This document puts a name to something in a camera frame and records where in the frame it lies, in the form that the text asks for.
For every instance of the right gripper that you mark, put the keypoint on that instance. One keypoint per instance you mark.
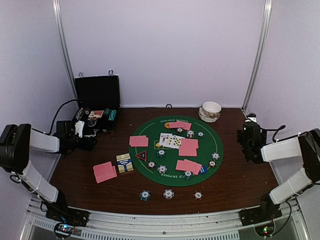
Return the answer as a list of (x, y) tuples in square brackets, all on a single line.
[(240, 136)]

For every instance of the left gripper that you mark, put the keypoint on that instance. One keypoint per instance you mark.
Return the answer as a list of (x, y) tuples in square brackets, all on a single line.
[(90, 146)]

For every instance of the red playing card deck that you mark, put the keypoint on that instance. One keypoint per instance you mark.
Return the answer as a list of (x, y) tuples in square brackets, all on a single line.
[(105, 171)]

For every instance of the red card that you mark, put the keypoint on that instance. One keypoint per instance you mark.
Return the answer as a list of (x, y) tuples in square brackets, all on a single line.
[(183, 165), (139, 141), (188, 147), (196, 168), (180, 124)]

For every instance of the face up eight spades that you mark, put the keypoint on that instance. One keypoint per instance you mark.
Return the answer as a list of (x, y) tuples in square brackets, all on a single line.
[(177, 141)]

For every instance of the orange round blind button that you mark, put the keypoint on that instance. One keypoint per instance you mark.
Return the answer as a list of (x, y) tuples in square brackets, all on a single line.
[(167, 125)]

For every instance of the face up king card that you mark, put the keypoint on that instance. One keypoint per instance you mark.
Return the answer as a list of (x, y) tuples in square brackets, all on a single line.
[(164, 137)]

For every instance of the green blue chip stack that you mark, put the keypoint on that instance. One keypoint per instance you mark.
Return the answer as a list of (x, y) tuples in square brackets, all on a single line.
[(144, 195)]

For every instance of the blue tan chip stack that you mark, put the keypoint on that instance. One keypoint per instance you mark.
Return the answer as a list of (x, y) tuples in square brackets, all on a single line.
[(168, 194)]

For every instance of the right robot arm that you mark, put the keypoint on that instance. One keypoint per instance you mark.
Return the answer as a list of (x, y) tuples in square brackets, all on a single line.
[(301, 149)]

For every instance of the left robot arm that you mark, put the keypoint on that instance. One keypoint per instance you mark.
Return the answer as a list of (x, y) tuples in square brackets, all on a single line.
[(16, 142)]

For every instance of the clear acrylic dealer button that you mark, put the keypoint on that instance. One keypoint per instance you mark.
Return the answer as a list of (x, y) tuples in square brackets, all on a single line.
[(91, 122)]

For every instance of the blue tan chips in case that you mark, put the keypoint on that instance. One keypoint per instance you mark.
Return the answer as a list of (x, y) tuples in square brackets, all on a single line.
[(79, 113)]

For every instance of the orange black chips in case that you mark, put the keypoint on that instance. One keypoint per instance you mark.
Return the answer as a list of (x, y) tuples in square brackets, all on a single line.
[(87, 111)]

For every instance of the card deck in case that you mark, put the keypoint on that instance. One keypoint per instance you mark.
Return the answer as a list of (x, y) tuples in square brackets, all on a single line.
[(96, 114)]

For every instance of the green blue chips in case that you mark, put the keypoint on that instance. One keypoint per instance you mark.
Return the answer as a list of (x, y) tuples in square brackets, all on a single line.
[(106, 112)]

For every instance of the teal chip row in case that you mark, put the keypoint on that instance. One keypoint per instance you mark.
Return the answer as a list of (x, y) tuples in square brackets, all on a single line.
[(112, 114)]

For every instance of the black poker chip case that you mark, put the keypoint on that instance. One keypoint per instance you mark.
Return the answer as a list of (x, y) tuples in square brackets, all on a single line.
[(98, 93)]

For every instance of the white ceramic upper bowl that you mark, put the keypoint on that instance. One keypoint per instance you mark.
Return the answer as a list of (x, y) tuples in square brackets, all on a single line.
[(211, 109)]

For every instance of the white ceramic bowl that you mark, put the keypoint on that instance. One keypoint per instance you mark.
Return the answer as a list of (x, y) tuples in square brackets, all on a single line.
[(211, 109), (206, 119)]

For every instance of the white ceramic lower bowl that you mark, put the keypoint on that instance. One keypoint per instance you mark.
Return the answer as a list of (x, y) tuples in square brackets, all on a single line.
[(206, 119)]

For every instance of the gold card deck box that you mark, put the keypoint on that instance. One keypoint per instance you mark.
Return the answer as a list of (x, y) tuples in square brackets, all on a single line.
[(124, 163)]

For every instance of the blue round blind button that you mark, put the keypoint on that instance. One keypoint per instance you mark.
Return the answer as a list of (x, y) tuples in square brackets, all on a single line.
[(203, 170)]

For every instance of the black red triangle token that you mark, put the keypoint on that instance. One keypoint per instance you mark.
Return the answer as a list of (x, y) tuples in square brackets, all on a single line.
[(142, 156)]

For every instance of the green round poker mat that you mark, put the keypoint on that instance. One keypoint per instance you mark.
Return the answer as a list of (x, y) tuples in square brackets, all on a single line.
[(210, 143)]

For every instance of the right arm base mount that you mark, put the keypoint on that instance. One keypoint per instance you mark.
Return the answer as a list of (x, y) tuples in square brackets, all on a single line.
[(254, 216)]

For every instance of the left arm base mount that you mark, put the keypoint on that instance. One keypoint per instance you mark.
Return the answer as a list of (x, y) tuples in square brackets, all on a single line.
[(73, 217)]

